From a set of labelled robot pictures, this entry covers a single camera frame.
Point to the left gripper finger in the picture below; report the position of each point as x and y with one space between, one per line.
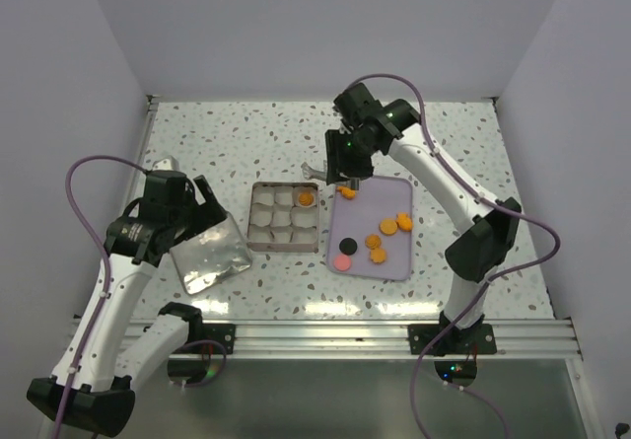
210 201
204 217

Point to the orange flower cookie lower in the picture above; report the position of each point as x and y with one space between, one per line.
378 255

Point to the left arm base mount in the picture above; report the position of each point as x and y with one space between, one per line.
202 361

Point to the orange swirl cookie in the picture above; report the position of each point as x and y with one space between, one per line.
373 241
306 197

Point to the orange flower cookie top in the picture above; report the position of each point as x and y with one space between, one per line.
346 192

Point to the aluminium rail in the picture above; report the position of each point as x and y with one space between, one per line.
388 340

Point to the square cookie tin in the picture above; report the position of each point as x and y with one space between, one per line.
276 224

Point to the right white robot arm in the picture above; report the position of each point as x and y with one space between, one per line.
486 226

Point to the orange flower cookie right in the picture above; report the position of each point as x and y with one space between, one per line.
404 222

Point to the orange swirl cookie top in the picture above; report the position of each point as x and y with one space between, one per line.
306 197

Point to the lilac plastic tray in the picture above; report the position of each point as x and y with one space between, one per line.
378 198

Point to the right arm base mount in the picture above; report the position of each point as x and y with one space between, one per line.
457 352

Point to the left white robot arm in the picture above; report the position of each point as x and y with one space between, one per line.
94 385

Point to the metal tongs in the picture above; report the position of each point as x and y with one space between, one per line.
309 173

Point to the round orange cookie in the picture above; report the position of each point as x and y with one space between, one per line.
388 226

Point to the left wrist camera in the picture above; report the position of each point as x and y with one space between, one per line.
168 163

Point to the silver tin lid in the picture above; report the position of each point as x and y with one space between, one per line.
211 257

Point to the black round cookie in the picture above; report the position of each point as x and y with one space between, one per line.
348 246

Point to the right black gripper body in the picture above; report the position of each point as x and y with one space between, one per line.
355 155

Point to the orange flower cookie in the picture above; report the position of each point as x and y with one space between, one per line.
378 255
346 192
404 222

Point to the pink round cookie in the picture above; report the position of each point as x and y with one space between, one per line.
342 262

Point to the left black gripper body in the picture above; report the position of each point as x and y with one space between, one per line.
189 216

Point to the orange swirl cookie lower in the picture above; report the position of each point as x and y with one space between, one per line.
373 241

